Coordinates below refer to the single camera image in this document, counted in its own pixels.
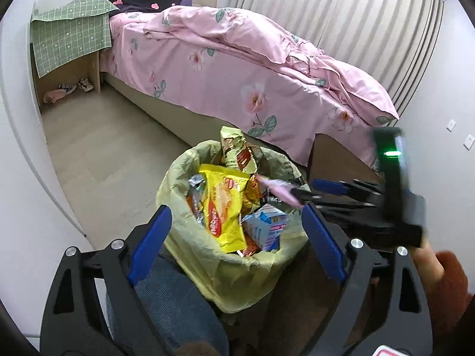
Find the pink ice bar wrapper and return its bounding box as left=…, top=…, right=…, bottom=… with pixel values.
left=255, top=174, right=303, bottom=209

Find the red orange snack wrapper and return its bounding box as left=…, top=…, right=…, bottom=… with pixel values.
left=236, top=232, right=261, bottom=258

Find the yellow red chip bag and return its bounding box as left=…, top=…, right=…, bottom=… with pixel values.
left=199, top=164, right=250, bottom=253

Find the yellow noodle packet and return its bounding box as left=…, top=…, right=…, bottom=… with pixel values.
left=220, top=126, right=258, bottom=174

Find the cartoon ice cream wrapper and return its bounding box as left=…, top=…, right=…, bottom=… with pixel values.
left=186, top=173, right=206, bottom=227

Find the yellow-lined trash bin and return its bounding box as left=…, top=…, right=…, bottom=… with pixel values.
left=155, top=140, right=308, bottom=313

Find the right hand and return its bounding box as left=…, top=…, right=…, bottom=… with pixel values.
left=410, top=238, right=444, bottom=295

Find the pink floral duvet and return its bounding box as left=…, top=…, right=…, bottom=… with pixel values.
left=142, top=5, right=400, bottom=127

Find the bed with pink sheet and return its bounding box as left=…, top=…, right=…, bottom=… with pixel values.
left=101, top=13, right=378, bottom=165

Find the white sneaker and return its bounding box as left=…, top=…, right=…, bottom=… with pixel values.
left=77, top=78, right=94, bottom=93

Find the white striped curtain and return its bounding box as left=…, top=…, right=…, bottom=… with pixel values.
left=230, top=0, right=444, bottom=113

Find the pink slipper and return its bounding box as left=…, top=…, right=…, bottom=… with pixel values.
left=43, top=88, right=75, bottom=104

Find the wooden nightstand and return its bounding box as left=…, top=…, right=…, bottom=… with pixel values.
left=31, top=52, right=102, bottom=107

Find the green checked cloth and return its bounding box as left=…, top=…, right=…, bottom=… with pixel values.
left=31, top=0, right=118, bottom=78

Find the wall switch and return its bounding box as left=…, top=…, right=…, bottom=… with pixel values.
left=464, top=134, right=475, bottom=150
left=446, top=119, right=456, bottom=132

